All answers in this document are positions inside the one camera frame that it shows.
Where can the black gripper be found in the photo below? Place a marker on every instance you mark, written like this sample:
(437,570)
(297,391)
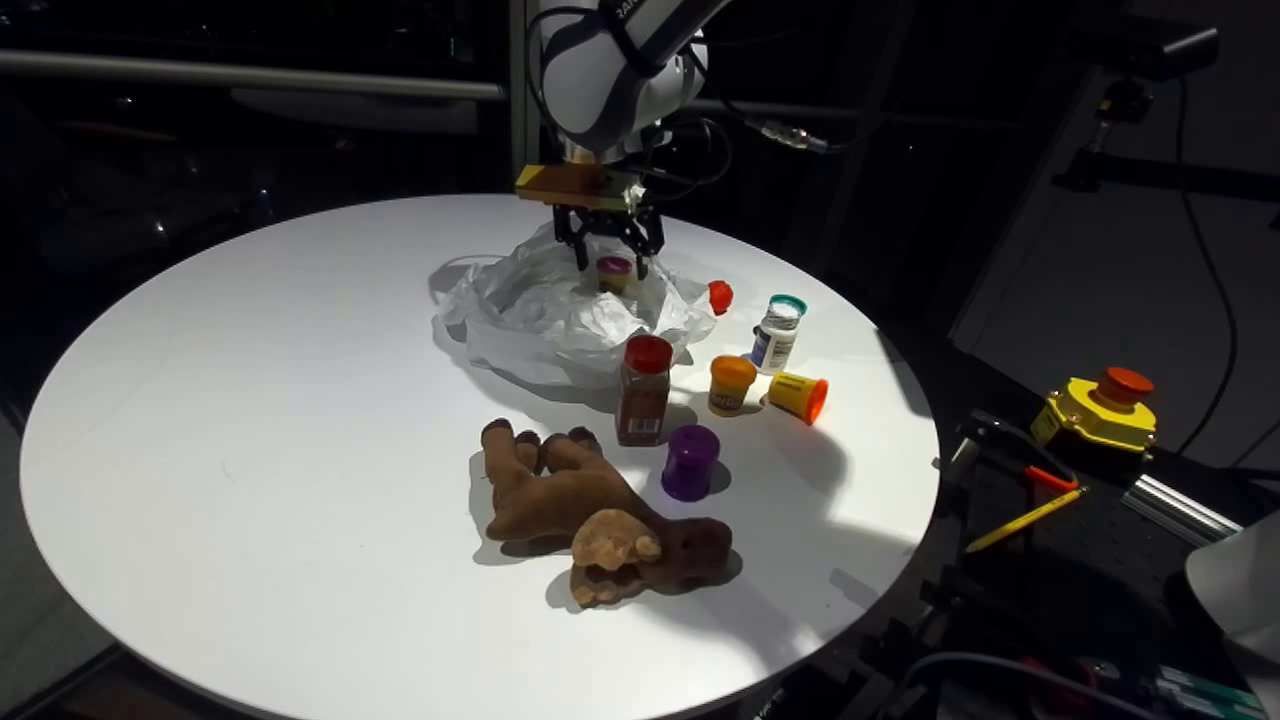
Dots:
(609,224)

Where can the red lid dough cup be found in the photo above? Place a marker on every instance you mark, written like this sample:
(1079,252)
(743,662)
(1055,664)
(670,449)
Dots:
(721,299)

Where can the red lid spice jar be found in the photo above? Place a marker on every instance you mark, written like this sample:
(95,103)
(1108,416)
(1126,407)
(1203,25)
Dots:
(644,394)

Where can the yellow lid dough cup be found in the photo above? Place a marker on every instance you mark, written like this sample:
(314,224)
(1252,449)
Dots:
(728,384)

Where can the teal lid dough cup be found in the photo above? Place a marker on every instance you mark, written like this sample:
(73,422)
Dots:
(787,308)

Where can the white pill bottle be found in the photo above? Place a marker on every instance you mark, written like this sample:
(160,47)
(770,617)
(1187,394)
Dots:
(770,351)

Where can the purple lid dough cup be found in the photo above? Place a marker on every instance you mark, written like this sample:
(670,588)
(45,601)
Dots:
(688,465)

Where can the brown plush toy animal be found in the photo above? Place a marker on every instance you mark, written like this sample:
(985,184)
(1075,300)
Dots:
(602,522)

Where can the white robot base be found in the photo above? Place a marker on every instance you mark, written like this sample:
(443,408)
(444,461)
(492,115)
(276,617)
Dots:
(1247,585)

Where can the white plastic bag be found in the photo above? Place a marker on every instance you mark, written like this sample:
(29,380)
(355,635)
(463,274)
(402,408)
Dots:
(535,321)

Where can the yellow rod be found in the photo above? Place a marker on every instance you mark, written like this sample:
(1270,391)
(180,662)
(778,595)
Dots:
(1023,522)

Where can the yellow emergency stop button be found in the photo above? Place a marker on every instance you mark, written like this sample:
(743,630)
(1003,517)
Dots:
(1102,408)

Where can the black metal stand bar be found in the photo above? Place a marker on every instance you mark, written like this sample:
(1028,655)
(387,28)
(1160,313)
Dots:
(1172,178)

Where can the aluminium profile bar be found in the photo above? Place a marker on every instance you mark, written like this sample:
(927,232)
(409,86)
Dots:
(1180,510)

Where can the grey window post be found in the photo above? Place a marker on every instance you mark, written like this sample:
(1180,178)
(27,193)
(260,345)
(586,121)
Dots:
(519,95)

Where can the grey window rail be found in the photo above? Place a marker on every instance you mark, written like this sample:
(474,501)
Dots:
(264,78)

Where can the black camera on stand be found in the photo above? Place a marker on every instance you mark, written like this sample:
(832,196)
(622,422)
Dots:
(1145,47)

